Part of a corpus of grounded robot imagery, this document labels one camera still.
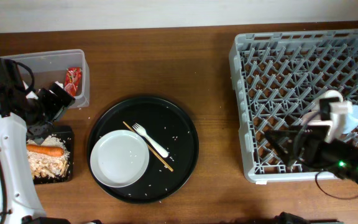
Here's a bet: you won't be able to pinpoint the white plastic fork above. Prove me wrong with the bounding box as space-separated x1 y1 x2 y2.
132 123 169 158

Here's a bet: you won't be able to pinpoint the white bowl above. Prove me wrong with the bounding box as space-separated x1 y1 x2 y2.
301 101 352 143

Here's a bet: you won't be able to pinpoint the wooden chopstick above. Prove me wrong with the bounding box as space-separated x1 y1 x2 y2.
122 121 173 172

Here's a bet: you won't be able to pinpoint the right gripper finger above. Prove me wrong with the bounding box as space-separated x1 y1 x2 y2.
264 129 298 167
319 97 340 121

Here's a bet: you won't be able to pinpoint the orange carrot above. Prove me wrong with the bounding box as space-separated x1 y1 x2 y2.
26 144 64 157

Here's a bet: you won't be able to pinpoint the white plate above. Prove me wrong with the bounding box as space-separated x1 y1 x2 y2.
89 130 149 188

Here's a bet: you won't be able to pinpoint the light blue cup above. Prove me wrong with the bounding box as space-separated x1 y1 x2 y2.
342 105 358 134

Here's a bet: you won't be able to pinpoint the black rectangular tray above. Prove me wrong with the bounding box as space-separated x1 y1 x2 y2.
33 126 74 185

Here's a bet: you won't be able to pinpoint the white cup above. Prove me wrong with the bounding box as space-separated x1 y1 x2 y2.
310 90 343 111

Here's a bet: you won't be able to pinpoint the round black serving tray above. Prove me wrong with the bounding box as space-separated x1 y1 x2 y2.
87 96 199 203

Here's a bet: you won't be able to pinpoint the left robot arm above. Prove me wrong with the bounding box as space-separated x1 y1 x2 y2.
0 58 75 223

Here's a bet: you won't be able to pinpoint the clear plastic bin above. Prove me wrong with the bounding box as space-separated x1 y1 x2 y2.
6 49 90 109

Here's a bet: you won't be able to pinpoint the rice and food scraps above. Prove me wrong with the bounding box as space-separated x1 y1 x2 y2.
27 135 70 179

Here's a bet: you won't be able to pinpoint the grey dishwasher rack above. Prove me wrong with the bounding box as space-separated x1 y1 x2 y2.
229 29 358 184

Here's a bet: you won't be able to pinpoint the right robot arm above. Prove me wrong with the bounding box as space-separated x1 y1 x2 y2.
264 96 358 199

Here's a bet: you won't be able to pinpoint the red snack wrapper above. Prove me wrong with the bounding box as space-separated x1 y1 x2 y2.
64 67 83 96

